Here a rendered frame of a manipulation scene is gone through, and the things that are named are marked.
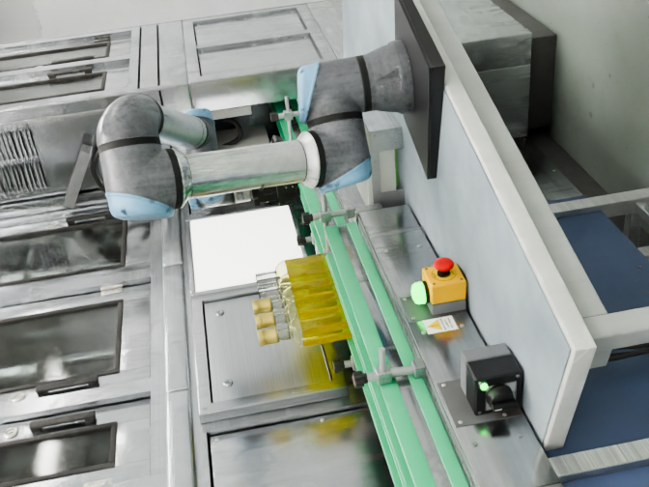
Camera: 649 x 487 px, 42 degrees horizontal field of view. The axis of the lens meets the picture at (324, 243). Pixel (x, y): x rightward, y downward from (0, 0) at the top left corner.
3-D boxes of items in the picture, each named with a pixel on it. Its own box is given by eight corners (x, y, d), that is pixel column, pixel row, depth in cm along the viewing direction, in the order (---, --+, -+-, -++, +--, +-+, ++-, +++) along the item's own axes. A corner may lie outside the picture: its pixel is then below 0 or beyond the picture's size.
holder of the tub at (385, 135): (389, 196, 225) (361, 201, 225) (384, 100, 211) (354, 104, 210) (406, 227, 211) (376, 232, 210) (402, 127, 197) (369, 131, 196)
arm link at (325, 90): (356, 48, 168) (290, 60, 167) (369, 114, 168) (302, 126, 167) (352, 62, 180) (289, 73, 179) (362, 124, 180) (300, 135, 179)
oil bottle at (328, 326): (379, 319, 195) (288, 335, 193) (377, 300, 192) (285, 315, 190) (384, 333, 190) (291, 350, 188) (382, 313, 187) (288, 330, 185)
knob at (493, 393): (511, 402, 139) (519, 415, 136) (485, 407, 139) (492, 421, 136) (512, 382, 137) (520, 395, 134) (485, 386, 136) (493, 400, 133)
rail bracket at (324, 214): (354, 244, 209) (305, 253, 208) (350, 186, 201) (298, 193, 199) (357, 251, 207) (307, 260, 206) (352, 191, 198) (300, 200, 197)
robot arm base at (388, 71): (398, 23, 173) (351, 32, 172) (415, 75, 164) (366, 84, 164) (396, 76, 185) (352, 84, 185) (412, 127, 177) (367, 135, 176)
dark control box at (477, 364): (506, 377, 147) (460, 386, 146) (507, 340, 143) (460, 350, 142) (523, 408, 140) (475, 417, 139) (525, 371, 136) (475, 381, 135)
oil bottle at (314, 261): (357, 265, 214) (275, 279, 212) (356, 246, 211) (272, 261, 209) (362, 276, 209) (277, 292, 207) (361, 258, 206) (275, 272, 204)
